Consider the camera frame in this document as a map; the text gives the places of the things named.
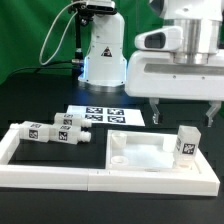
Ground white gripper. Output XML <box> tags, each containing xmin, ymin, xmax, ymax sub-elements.
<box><xmin>125</xmin><ymin>26</ymin><xmax>224</xmax><ymax>127</ymax></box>

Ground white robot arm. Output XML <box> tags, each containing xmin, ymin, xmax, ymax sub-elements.
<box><xmin>79</xmin><ymin>0</ymin><xmax>224</xmax><ymax>125</ymax></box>

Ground paper sheet with tags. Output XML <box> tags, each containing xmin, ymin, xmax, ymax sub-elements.
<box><xmin>67</xmin><ymin>105</ymin><xmax>145</xmax><ymax>126</ymax></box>

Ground white U-shaped fence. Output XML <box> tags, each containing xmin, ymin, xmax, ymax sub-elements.
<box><xmin>0</xmin><ymin>129</ymin><xmax>220</xmax><ymax>196</ymax></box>

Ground grey cable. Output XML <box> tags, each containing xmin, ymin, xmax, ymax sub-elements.
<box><xmin>38</xmin><ymin>0</ymin><xmax>88</xmax><ymax>66</ymax></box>

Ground black cable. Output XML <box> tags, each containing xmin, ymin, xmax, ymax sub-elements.
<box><xmin>6</xmin><ymin>59</ymin><xmax>83</xmax><ymax>81</ymax></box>

